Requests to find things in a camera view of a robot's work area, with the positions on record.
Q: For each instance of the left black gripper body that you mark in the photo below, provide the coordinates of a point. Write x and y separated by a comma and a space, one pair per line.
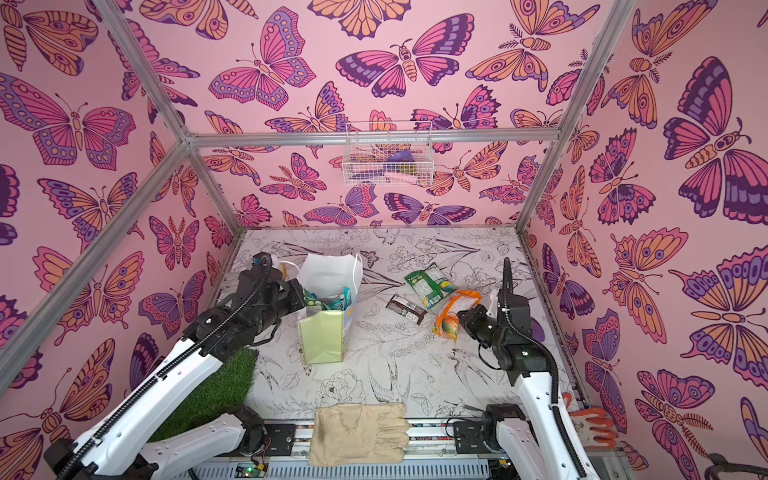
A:
286, 301

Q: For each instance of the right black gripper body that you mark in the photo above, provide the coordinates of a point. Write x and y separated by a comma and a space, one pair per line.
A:
472, 320

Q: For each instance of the yellow-green Fox's spring tea bag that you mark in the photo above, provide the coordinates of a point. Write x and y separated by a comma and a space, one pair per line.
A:
336, 302

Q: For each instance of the orange Fox's candy bag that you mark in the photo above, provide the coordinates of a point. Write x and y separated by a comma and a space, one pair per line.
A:
447, 323

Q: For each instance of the white paper bag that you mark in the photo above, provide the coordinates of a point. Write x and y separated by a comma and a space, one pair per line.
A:
323, 335

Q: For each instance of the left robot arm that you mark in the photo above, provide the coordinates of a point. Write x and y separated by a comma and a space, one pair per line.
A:
120, 446

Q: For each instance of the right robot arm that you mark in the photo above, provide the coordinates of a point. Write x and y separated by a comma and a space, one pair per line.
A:
536, 434

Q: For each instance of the green spring tea bag back-side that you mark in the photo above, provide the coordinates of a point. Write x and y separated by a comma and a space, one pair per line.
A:
431, 285

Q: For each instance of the purple pink garden trowel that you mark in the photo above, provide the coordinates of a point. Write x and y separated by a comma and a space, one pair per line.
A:
538, 333

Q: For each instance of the small brown snack pack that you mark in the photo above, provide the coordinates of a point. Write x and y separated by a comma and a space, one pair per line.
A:
406, 309

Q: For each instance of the green artificial grass mat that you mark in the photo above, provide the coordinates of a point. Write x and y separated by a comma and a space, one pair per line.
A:
223, 391

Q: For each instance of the beige work glove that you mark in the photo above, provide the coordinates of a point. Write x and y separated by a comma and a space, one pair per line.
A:
348, 434

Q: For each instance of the orange white garden glove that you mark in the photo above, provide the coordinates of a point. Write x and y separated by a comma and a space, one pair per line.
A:
594, 426

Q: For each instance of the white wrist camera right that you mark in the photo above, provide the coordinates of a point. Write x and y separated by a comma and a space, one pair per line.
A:
492, 304

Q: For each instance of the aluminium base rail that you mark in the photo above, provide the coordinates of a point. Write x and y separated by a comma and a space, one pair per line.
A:
436, 448

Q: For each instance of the white wire basket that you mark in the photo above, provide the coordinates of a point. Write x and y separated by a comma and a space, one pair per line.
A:
387, 152

